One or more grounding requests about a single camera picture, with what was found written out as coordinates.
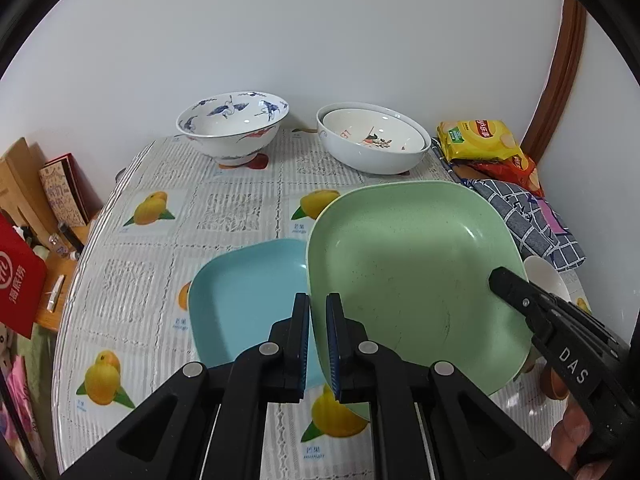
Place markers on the white bowl with orange print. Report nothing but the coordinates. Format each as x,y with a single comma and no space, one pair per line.
360,125

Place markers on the person's right hand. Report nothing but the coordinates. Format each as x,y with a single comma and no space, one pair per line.
575,432

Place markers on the brown clay bowl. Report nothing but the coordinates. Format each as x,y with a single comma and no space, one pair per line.
555,385

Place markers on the brown patterned box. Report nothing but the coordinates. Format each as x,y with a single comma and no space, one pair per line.
65,190

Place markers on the blue square plate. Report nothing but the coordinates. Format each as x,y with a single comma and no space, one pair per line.
240,300

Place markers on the red chip bag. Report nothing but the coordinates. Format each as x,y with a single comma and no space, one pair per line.
522,170

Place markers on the pink plastic bag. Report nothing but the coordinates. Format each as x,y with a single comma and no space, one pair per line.
20,400

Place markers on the small white tube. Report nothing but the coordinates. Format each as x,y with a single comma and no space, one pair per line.
55,292

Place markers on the brown wooden door frame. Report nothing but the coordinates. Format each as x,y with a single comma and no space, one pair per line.
560,85

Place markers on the plain white bowl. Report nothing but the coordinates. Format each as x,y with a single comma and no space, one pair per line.
545,275

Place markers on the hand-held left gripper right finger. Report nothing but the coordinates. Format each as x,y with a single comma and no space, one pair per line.
332,347

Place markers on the red paper bag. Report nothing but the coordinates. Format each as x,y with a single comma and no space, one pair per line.
20,280

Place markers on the black pen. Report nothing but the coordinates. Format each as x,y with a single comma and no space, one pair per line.
72,237

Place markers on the blue crane pattern bowl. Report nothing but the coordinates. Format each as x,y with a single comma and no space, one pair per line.
227,132

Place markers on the green square plate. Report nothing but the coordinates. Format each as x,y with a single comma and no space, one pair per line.
410,270

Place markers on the yellow chip bag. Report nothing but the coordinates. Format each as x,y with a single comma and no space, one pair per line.
480,140

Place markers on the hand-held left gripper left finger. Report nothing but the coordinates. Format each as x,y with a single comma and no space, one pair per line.
302,342

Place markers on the blue checked cloth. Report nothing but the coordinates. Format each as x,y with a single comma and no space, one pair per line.
522,210

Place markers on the wooden side table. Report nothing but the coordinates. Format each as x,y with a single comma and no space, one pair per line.
55,317

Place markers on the large white bowl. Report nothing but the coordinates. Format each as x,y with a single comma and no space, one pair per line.
372,160

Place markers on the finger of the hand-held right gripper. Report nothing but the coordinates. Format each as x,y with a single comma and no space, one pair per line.
515,292

